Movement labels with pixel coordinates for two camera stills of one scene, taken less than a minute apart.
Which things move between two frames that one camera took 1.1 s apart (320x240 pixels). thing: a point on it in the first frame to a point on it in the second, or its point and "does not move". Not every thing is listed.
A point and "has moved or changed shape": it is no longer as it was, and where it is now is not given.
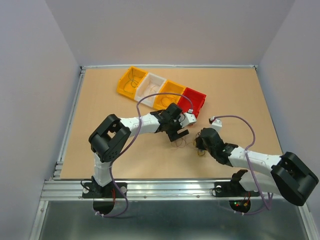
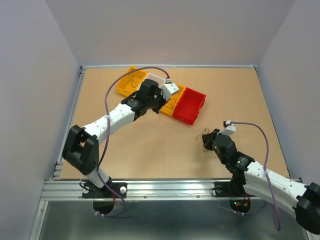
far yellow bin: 129,81 does not move
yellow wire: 196,148 has moved or changed shape
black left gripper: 173,135 to 159,93
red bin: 197,99 does not move
